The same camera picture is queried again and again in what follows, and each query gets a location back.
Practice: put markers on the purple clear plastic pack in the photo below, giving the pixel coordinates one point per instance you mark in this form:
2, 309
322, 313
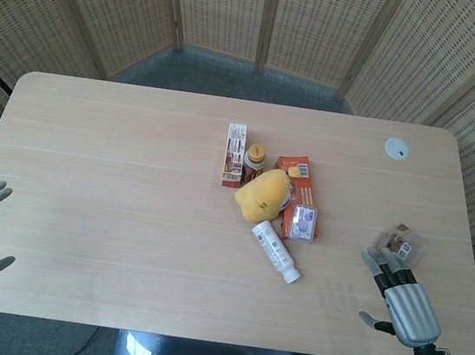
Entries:
302, 223

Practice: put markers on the tall red white carton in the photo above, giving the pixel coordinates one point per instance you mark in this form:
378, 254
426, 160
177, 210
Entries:
234, 156

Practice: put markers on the woven bamboo folding screen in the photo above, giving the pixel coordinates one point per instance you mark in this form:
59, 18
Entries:
257, 27

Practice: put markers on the brown jar with gold lid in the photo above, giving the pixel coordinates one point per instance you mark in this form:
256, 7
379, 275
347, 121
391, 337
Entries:
252, 164

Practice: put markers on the clear plastic box with cubes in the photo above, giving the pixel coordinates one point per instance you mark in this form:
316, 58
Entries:
401, 245

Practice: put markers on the yellow plush toy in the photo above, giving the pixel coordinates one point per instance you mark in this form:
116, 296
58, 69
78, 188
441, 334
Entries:
261, 196

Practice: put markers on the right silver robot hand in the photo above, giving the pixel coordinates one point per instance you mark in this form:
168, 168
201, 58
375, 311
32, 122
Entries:
411, 305

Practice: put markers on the orange flat box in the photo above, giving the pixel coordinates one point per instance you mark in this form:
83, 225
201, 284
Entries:
301, 194

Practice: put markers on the white plastic bottle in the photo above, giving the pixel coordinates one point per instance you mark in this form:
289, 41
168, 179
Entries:
275, 249

